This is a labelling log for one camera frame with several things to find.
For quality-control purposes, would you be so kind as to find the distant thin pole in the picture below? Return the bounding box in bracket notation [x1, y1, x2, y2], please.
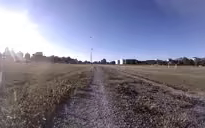
[90, 47, 94, 64]

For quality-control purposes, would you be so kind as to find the grey gravel track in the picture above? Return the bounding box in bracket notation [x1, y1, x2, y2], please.
[51, 65, 205, 128]

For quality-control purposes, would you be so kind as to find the distant row of trees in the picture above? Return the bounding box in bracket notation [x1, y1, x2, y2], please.
[0, 45, 205, 67]

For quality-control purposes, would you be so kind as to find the distant white building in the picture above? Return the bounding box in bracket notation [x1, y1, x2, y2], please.
[114, 58, 125, 66]

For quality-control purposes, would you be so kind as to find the dry brown grass field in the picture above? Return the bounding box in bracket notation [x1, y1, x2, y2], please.
[0, 61, 205, 128]

